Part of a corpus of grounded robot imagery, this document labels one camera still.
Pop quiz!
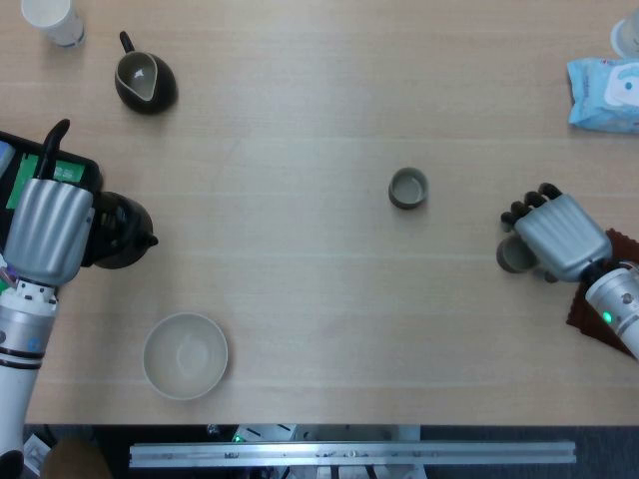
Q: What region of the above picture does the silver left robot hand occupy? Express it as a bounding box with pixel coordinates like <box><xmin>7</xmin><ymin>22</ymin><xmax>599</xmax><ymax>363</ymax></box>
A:
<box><xmin>2</xmin><ymin>118</ymin><xmax>96</xmax><ymax>288</ymax></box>

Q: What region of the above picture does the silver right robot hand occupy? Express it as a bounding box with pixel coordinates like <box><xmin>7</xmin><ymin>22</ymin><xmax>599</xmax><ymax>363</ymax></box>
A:
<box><xmin>499</xmin><ymin>182</ymin><xmax>614</xmax><ymax>284</ymax></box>

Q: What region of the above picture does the grey-green ceramic teacup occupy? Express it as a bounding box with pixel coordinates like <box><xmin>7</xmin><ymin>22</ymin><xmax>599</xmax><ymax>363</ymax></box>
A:
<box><xmin>387</xmin><ymin>167</ymin><xmax>430</xmax><ymax>211</ymax></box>
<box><xmin>495</xmin><ymin>234</ymin><xmax>540</xmax><ymax>274</ymax></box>

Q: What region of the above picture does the black teapot with looped handle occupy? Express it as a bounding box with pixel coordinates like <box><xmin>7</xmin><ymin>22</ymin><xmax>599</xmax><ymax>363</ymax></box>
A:
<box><xmin>79</xmin><ymin>191</ymin><xmax>160</xmax><ymax>270</ymax></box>

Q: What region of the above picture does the robot base electronics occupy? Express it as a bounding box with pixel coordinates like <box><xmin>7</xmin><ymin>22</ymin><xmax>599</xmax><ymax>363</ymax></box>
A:
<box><xmin>207</xmin><ymin>423</ymin><xmax>420</xmax><ymax>443</ymax></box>

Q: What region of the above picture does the green tea packet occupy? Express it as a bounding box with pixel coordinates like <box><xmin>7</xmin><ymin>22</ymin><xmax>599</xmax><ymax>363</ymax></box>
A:
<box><xmin>7</xmin><ymin>154</ymin><xmax>84</xmax><ymax>211</ymax></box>

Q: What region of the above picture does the purple and green box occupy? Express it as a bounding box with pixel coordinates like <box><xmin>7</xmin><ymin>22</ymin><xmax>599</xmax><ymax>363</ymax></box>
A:
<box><xmin>0</xmin><ymin>258</ymin><xmax>17</xmax><ymax>295</ymax></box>

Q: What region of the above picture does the dark red cloth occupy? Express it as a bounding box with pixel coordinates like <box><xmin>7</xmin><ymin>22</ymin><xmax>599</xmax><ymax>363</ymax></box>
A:
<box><xmin>565</xmin><ymin>228</ymin><xmax>639</xmax><ymax>358</ymax></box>

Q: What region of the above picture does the black plastic tray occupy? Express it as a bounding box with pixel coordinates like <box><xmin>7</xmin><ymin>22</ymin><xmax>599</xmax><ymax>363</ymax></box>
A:
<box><xmin>0</xmin><ymin>130</ymin><xmax>104</xmax><ymax>300</ymax></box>

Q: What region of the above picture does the blue wet wipes pack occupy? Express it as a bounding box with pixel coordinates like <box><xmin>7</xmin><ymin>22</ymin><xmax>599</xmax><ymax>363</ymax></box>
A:
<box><xmin>566</xmin><ymin>57</ymin><xmax>639</xmax><ymax>135</ymax></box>

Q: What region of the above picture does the beige ceramic bowl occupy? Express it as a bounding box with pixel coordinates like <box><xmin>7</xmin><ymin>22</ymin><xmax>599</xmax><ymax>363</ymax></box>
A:
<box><xmin>143</xmin><ymin>312</ymin><xmax>230</xmax><ymax>401</ymax></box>

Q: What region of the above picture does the clear plastic cup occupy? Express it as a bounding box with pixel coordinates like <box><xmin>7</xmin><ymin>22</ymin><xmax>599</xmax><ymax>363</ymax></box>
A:
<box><xmin>611</xmin><ymin>10</ymin><xmax>639</xmax><ymax>59</ymax></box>

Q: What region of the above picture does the white paper cup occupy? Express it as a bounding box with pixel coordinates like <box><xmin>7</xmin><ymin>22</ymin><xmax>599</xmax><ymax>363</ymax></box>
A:
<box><xmin>20</xmin><ymin>0</ymin><xmax>86</xmax><ymax>49</ymax></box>

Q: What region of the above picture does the white floor socket box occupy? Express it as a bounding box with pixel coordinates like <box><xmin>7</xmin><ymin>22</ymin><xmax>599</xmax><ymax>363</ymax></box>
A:
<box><xmin>22</xmin><ymin>433</ymin><xmax>52</xmax><ymax>474</ymax></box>

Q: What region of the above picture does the brown round stool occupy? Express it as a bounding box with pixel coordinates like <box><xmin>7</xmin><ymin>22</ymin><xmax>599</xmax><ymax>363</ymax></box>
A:
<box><xmin>40</xmin><ymin>437</ymin><xmax>115</xmax><ymax>479</ymax></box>

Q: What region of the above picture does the dark ceramic pitcher with handle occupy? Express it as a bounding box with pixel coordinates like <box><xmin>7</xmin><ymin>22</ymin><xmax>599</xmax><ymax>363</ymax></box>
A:
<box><xmin>114</xmin><ymin>31</ymin><xmax>179</xmax><ymax>115</ymax></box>

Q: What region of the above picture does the aluminium profile rail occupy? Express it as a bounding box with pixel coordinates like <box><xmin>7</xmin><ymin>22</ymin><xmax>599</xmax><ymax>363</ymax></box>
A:
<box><xmin>128</xmin><ymin>439</ymin><xmax>578</xmax><ymax>469</ymax></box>

